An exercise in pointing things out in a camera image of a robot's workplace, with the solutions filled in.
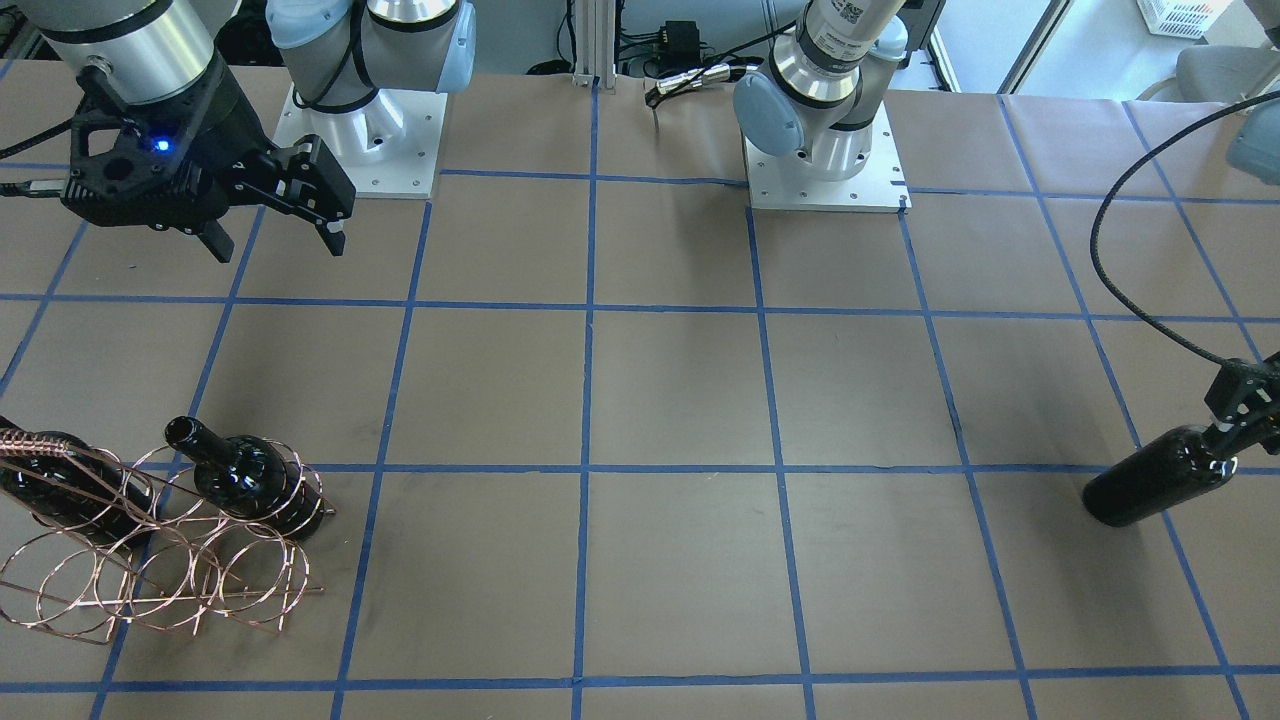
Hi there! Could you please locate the copper wire wine basket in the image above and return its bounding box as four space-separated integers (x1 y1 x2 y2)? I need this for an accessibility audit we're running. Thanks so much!
3 428 326 646

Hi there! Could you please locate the dark bottle in basket far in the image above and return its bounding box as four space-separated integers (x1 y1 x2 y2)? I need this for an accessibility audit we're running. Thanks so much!
1 455 151 552

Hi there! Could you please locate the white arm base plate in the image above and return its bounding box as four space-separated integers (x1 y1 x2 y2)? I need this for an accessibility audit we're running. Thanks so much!
742 105 913 213
273 88 451 200

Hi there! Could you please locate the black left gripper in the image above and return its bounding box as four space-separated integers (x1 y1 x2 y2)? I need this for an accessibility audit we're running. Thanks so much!
1204 354 1279 461

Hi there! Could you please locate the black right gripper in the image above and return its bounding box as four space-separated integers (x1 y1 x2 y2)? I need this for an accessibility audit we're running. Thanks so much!
60 60 356 264

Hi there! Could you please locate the dark glass wine bottle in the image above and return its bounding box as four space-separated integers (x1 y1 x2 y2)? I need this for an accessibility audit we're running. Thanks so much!
1082 425 1238 528

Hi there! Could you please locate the dark bottle in basket near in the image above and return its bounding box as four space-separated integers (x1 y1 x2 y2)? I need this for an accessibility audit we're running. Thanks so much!
164 416 325 542

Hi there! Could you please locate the aluminium frame post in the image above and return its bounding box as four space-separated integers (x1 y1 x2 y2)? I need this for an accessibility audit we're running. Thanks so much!
570 0 621 94

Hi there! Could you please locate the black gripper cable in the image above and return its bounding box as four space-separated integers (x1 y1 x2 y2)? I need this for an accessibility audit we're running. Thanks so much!
1091 92 1280 369

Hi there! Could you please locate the dark bottle in basket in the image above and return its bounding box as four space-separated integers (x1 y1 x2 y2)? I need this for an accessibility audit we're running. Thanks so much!
164 416 325 542
1 455 151 552

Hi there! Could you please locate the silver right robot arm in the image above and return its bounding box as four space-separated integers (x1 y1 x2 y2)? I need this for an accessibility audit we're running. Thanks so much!
3 1 477 263

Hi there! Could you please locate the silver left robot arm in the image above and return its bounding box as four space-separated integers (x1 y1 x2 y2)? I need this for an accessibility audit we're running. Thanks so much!
733 1 1277 474

